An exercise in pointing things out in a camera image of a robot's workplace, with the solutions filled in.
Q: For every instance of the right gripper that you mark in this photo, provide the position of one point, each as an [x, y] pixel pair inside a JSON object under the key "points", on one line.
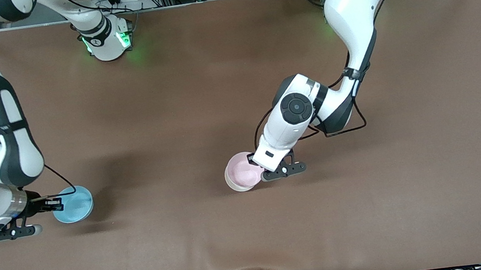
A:
{"points": [[35, 201]]}

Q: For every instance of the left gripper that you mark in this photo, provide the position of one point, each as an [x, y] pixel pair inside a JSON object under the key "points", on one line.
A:
{"points": [[252, 159]]}

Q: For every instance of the pink bowl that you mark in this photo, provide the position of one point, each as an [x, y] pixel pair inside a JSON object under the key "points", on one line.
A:
{"points": [[242, 171]]}

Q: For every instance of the blue bowl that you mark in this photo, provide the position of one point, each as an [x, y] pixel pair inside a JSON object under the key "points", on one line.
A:
{"points": [[75, 204]]}

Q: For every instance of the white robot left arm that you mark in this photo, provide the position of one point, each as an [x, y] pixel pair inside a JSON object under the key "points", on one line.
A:
{"points": [[353, 6]]}

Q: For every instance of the white bowl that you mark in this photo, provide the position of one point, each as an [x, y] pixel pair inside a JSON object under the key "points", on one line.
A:
{"points": [[234, 187]]}

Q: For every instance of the brown table mat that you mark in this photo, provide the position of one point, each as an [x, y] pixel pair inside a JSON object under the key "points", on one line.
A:
{"points": [[254, 243]]}

